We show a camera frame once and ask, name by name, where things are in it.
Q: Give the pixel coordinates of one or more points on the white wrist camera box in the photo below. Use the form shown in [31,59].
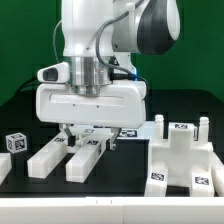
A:
[58,73]

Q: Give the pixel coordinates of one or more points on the white chair seat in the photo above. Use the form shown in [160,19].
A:
[180,152]

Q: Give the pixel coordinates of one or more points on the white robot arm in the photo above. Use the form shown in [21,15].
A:
[96,84]

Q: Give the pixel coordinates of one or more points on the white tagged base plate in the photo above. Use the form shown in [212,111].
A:
[144,132]

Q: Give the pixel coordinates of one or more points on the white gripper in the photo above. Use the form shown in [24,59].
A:
[119,105]

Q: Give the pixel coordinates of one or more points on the white chair back frame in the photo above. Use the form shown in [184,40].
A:
[89,146]

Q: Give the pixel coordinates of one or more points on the white tagged cube nut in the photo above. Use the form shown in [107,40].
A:
[195,133]
[16,143]

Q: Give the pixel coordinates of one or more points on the white front fence rail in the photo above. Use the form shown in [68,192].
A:
[118,210]

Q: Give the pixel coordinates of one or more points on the white left fence rail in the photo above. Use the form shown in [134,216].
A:
[5,165]

